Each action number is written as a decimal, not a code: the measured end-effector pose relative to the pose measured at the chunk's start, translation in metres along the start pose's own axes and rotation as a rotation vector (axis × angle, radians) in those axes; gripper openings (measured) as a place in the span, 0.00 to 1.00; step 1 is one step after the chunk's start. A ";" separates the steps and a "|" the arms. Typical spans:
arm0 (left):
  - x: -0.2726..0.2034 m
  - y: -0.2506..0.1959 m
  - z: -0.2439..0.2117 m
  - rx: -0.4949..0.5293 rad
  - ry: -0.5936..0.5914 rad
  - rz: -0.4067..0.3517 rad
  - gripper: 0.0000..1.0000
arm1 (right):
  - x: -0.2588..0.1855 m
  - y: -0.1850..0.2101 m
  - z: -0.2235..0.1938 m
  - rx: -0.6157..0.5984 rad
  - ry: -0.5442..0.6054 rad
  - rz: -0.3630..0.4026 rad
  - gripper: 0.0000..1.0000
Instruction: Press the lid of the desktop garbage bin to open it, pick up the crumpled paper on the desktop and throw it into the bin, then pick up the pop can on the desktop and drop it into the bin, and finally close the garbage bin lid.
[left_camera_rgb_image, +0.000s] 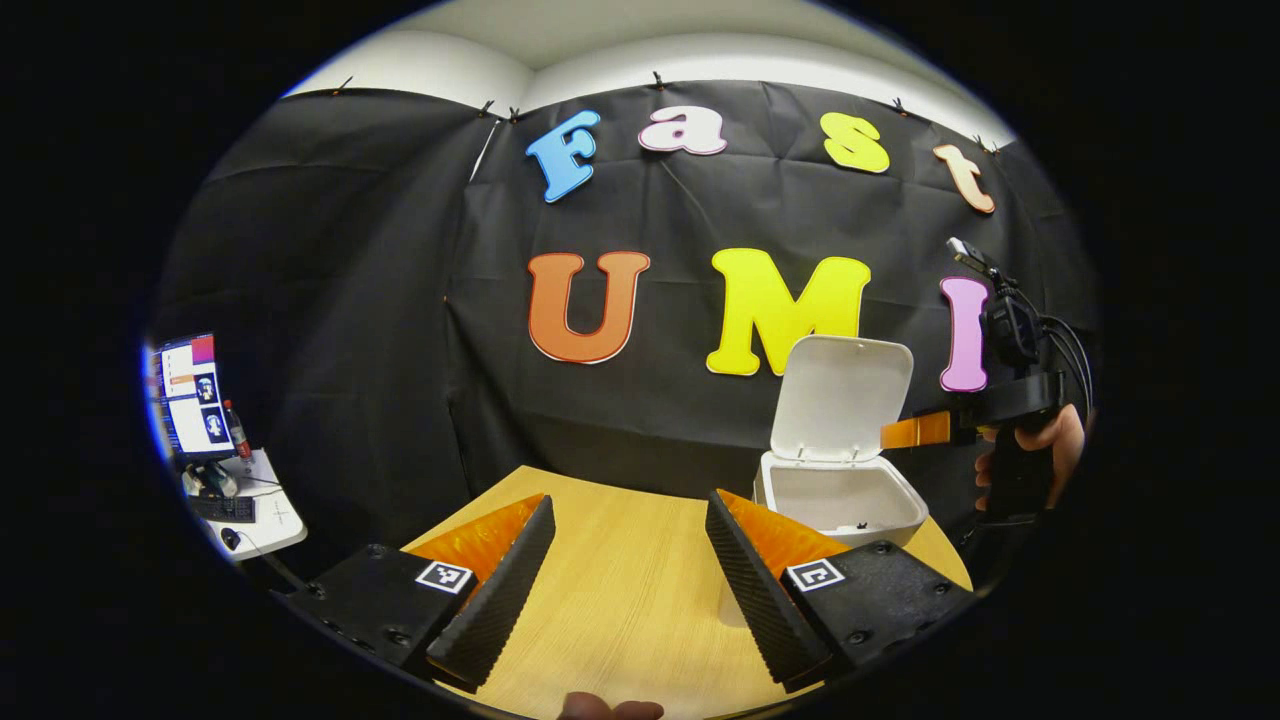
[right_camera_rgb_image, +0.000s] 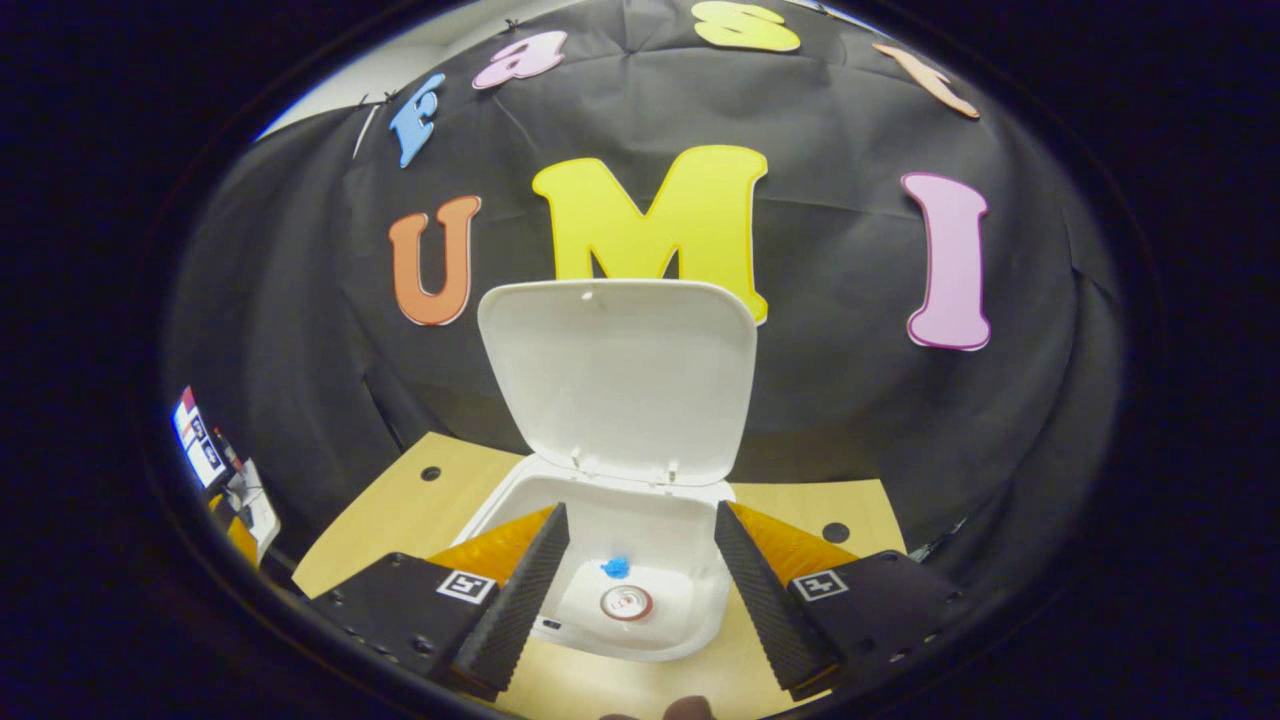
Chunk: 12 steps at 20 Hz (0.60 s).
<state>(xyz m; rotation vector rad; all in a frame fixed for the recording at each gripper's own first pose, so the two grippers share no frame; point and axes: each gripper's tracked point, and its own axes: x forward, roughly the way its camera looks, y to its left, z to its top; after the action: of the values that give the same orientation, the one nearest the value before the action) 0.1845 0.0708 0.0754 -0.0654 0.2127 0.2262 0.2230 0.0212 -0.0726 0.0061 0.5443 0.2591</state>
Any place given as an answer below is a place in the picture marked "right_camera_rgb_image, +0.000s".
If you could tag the black backdrop cloth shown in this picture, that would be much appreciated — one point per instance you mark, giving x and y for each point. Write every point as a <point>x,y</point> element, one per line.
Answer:
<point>850,400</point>

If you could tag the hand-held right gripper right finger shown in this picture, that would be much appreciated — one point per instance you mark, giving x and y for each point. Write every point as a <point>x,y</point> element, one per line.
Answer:
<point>765,610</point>

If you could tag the lit computer screen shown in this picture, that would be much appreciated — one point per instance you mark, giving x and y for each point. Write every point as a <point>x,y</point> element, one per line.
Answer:
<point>200,440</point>

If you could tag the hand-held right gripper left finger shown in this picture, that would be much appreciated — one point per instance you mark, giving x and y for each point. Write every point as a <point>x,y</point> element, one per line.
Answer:
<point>515,610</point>

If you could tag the wooden desktop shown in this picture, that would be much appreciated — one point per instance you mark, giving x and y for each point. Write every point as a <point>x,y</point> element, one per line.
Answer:
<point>400,500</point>

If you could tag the red pop can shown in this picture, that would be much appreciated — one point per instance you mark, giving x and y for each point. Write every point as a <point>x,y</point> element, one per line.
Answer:
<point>627,603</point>

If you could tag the white desktop garbage bin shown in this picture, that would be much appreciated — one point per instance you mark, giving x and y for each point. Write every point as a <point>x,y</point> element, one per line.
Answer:
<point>620,380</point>

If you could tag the blue paper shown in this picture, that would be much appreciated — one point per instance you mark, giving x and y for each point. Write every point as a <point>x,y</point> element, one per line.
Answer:
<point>615,568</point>

